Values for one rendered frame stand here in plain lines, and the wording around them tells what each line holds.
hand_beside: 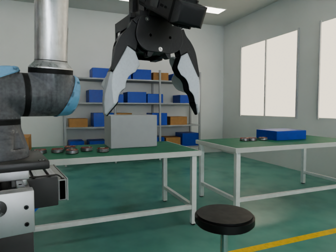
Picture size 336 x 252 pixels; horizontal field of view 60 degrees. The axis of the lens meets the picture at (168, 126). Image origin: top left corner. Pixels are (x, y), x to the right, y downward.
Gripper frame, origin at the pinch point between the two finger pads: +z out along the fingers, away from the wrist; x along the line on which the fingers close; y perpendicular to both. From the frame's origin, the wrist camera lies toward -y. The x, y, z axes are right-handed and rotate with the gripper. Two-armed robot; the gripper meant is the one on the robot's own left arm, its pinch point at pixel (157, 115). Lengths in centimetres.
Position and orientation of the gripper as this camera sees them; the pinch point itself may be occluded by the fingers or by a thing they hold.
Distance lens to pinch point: 40.8
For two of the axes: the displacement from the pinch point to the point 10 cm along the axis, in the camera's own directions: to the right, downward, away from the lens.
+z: 0.0, 10.0, 0.6
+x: -8.6, 0.3, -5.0
